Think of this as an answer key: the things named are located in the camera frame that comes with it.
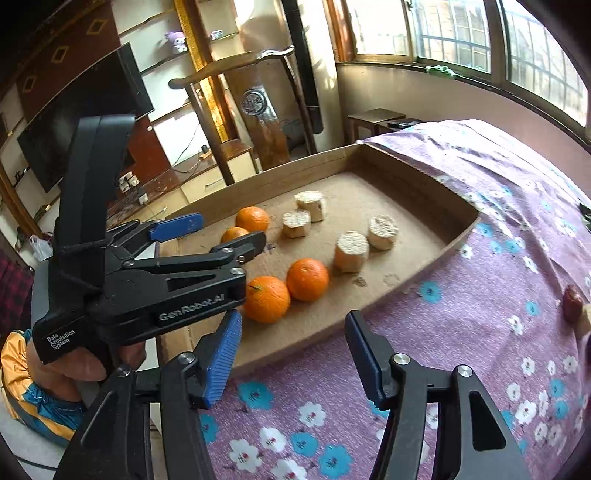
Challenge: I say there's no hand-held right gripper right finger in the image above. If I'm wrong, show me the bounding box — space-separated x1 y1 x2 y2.
344 310 532 480

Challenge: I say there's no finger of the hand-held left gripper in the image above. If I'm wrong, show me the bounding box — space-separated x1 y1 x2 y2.
121 232 267 278
106 213 204 253

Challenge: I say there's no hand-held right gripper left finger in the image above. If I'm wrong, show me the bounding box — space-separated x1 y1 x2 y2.
54 309 244 480

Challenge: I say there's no large orange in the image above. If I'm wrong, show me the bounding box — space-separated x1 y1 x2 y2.
286 258 330 302
242 275 291 324

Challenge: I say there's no beige cylindrical snack piece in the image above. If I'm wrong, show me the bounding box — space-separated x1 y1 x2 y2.
575 302 591 340
333 232 370 273
294 191 326 222
281 210 312 239
368 215 399 251

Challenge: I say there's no cardboard box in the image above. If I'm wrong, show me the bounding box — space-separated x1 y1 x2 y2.
157 143 481 374

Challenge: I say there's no person's left forearm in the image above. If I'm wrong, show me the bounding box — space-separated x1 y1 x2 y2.
0 330 86 446

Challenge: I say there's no person's left hand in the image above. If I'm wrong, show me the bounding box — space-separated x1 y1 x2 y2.
25 340 147 403

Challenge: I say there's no white plastic bag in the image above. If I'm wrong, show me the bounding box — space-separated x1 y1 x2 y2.
30 234 54 261

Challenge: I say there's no black flat television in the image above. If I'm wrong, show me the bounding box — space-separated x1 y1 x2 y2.
16 44 155 195

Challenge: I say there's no purple floral tablecloth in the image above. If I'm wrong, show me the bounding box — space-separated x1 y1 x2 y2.
198 119 591 480

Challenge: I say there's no wooden armchair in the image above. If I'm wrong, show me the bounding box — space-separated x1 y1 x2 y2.
168 46 319 185

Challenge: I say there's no dark wooden stool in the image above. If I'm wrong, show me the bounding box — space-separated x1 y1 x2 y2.
346 108 407 141

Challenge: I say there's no dark red date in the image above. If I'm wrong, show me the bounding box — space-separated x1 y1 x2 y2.
562 285 585 323

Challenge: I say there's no window with metal bars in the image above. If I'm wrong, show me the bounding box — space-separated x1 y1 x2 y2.
344 0 591 125

